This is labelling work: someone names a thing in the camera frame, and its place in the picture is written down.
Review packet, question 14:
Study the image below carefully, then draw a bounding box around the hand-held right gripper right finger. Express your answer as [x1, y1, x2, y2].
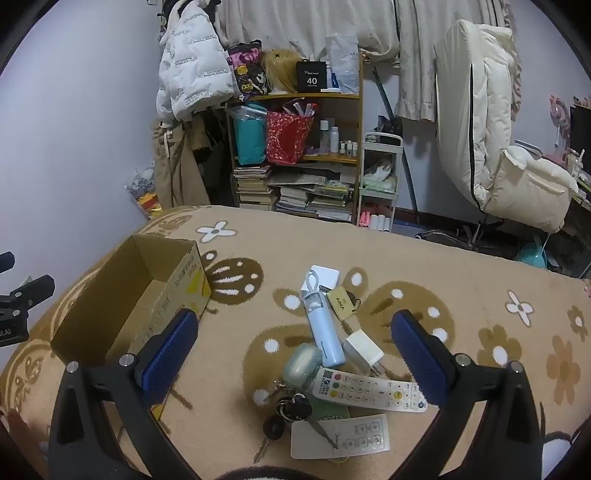
[390, 309, 543, 480]

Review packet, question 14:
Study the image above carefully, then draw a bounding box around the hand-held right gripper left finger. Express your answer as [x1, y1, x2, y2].
[48, 308, 201, 480]

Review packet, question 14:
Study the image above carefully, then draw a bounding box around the white cube charger plug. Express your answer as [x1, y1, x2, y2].
[342, 329, 385, 377]

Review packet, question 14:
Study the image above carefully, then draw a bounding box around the white remote with coloured buttons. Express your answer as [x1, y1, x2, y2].
[312, 367, 428, 413]

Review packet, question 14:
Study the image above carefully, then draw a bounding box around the brown cardboard box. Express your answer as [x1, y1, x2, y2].
[50, 234, 212, 370]

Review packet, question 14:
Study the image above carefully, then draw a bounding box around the tan key tag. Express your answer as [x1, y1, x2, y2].
[326, 286, 363, 321]

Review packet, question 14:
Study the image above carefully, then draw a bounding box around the light blue handheld bottle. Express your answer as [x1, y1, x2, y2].
[300, 270, 346, 370]

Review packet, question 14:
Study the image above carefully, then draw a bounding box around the pale green computer mouse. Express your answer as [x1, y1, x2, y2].
[281, 344, 324, 388]

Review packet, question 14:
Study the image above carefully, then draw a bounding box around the white power adapter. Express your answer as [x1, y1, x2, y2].
[310, 265, 341, 292]

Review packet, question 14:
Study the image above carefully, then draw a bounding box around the key bunch with black fob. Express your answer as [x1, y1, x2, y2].
[253, 381, 340, 463]

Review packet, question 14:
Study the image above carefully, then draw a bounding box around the teal plastic basin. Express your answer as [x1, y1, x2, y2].
[515, 242, 548, 268]

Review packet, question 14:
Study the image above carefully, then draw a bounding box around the green tissue pack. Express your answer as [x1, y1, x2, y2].
[362, 175, 398, 193]

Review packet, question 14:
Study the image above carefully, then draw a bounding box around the beige hanging coat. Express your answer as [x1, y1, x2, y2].
[152, 117, 213, 208]

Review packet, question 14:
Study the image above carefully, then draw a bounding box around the stack of brown books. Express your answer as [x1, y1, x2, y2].
[232, 165, 273, 206]

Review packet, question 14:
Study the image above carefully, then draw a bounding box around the pile of assorted books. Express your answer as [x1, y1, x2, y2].
[272, 168, 356, 222]

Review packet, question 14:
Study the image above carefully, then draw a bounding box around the white trolley cart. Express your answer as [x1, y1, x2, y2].
[358, 131, 406, 233]

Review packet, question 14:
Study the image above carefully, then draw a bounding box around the teal bag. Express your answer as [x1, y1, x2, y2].
[231, 105, 269, 167]

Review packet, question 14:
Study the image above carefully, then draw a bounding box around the red gift bag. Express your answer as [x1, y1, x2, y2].
[265, 99, 319, 165]

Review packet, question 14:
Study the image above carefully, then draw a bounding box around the cream padded chair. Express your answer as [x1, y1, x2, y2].
[416, 18, 580, 259]

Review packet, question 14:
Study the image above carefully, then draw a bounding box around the white puffer jacket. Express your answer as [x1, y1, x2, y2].
[156, 0, 238, 124]

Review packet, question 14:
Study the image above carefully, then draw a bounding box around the pink desk fan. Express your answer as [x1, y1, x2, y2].
[549, 95, 571, 160]

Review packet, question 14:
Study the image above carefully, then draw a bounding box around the black monitor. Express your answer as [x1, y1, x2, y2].
[569, 105, 591, 160]

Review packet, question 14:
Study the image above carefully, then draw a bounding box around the wooden shelf unit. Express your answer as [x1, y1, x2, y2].
[225, 51, 365, 222]

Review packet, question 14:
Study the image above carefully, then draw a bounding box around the black and pink patterned bag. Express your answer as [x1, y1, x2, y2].
[226, 41, 273, 97]

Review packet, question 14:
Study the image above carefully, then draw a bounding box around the beige floral curtain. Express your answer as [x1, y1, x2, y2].
[394, 0, 522, 123]
[217, 0, 400, 63]

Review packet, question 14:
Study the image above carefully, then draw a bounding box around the black box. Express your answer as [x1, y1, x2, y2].
[296, 60, 328, 92]

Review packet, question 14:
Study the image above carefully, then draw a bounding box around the white plastic bag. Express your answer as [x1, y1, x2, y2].
[326, 33, 361, 95]

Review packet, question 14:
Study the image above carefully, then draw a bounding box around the blond wig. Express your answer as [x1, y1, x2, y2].
[259, 48, 303, 93]

